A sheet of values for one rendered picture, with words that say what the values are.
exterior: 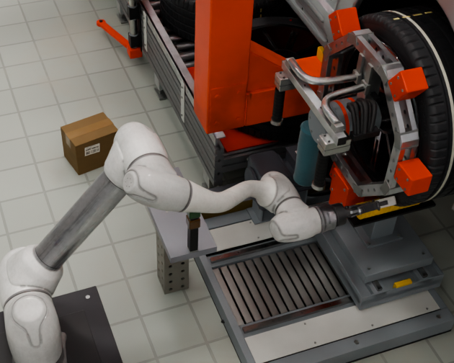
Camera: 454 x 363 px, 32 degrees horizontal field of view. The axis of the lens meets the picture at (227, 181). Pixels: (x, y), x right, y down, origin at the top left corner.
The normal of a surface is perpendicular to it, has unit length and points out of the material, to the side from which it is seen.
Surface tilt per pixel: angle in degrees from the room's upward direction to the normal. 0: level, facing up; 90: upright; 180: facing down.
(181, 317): 0
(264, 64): 90
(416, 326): 0
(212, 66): 90
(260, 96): 90
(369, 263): 0
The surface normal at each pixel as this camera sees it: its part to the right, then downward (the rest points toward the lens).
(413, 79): 0.24, -0.22
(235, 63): 0.36, 0.66
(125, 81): 0.04, -0.72
